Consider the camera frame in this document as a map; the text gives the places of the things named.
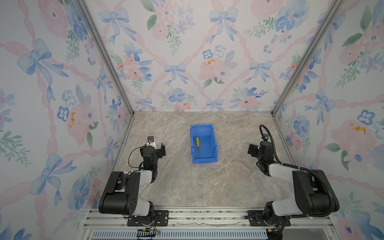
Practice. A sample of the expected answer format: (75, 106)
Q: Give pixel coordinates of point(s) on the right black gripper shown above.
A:
(253, 149)

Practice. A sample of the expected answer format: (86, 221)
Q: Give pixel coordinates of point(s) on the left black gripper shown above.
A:
(162, 152)

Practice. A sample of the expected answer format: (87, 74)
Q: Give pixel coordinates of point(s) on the yellow handled screwdriver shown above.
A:
(198, 147)

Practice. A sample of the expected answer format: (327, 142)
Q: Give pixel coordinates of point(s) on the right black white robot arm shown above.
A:
(313, 194)

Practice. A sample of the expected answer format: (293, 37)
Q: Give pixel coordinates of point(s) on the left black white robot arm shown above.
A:
(121, 194)

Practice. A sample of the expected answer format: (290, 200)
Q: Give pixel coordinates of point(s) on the blue plastic storage bin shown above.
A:
(208, 144)

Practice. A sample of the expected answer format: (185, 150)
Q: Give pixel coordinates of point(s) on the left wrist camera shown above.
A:
(151, 142)

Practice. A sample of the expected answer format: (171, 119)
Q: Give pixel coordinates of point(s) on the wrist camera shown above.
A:
(151, 142)
(265, 137)

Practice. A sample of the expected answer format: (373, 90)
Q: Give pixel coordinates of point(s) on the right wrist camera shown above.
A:
(265, 137)

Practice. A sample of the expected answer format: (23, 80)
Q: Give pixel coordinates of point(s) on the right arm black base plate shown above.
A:
(259, 218)

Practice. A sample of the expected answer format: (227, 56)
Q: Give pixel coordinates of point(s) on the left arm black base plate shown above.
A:
(156, 218)

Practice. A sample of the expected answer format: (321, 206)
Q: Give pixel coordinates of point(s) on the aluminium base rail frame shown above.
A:
(180, 223)

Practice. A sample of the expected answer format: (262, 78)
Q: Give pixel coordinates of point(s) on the left aluminium corner post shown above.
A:
(90, 24)

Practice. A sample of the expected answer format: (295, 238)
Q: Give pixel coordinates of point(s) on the aluminium corner post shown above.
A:
(312, 47)
(90, 24)

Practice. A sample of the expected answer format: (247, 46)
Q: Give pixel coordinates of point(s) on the right aluminium corner post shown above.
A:
(312, 47)

